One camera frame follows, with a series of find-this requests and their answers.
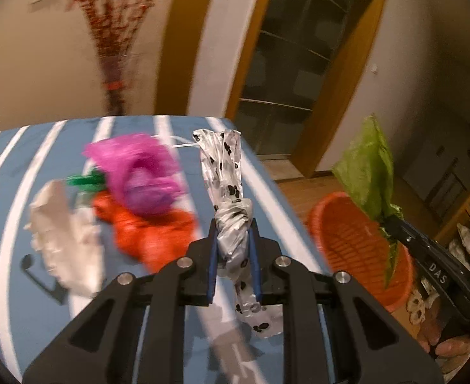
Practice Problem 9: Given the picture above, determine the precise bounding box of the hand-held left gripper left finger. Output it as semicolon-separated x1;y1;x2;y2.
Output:
23;218;219;384

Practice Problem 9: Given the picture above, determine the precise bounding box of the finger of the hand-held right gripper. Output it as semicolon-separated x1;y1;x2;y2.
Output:
381;215;439;254

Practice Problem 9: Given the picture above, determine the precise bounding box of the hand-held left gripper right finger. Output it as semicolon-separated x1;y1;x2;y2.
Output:
247;218;446;384

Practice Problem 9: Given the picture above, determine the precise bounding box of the white black-spotted plastic bag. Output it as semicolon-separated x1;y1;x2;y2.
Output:
192;128;286;340

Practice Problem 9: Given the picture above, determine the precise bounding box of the orange plastic trash basket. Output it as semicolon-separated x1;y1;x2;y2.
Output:
307;191;416;314

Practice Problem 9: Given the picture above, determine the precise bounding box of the lime green plastic wrapper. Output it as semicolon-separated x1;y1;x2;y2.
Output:
332;114;404;289

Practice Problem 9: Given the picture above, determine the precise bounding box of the person's right hand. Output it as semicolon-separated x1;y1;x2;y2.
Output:
419;328;470;369

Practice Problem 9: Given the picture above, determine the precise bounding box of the white moulded object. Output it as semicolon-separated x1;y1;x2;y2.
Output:
405;287;440;325

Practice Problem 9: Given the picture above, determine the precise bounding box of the red plastic bag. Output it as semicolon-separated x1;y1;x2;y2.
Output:
92;191;199;273

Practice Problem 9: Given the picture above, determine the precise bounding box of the purple plastic bag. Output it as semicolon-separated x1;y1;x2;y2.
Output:
82;133;188;217

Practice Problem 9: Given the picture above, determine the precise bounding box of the dark green plastic scrap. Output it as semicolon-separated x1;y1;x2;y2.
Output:
66;169;108;193

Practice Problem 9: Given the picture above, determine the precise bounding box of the blue white striped tablecloth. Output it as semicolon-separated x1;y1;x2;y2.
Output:
0;115;328;384

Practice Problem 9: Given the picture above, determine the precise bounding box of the glass vase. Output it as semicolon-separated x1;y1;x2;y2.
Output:
98;53;136;116

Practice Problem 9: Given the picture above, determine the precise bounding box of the wooden framed glass door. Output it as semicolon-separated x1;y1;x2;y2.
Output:
224;0;390;179

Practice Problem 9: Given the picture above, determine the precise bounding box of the red berry branch bouquet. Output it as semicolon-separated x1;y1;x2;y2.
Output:
43;0;160;89

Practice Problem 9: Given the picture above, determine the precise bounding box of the wooden wall trim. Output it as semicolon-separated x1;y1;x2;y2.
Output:
154;0;280;117

